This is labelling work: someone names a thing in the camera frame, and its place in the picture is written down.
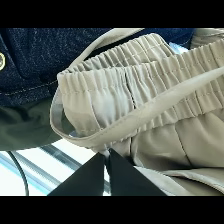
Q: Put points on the tan pants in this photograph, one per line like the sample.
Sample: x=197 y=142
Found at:
x=160 y=110

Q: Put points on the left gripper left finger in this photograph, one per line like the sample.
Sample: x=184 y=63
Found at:
x=87 y=180

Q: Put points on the blue jeans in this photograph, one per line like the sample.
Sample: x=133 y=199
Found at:
x=36 y=60

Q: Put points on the dark green garment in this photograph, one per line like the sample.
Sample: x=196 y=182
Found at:
x=23 y=126

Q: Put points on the silver frame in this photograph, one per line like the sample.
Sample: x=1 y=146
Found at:
x=50 y=151

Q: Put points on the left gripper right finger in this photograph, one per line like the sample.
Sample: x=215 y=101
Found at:
x=128 y=180

